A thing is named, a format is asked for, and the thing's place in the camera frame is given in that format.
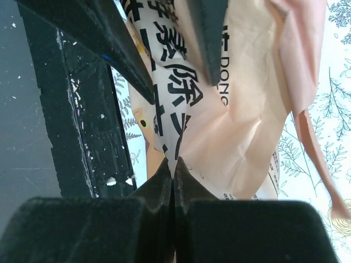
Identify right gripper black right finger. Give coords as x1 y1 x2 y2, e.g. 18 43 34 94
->
173 159 337 263

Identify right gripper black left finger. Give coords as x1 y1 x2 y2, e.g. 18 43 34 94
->
1 161 173 262

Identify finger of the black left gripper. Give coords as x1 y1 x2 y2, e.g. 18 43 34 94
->
19 0 154 104
186 0 228 85

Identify pink cat litter bag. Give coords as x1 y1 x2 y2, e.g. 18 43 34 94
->
121 1 350 218

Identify floral tablecloth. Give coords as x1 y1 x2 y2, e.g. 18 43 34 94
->
116 1 350 262

